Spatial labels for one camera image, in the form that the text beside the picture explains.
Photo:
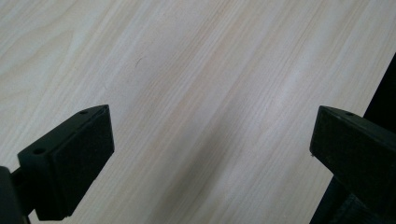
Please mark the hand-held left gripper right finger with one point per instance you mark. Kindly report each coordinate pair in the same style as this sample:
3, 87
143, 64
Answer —
355, 149

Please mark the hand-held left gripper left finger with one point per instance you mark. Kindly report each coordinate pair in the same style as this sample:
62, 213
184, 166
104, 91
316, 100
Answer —
67, 163

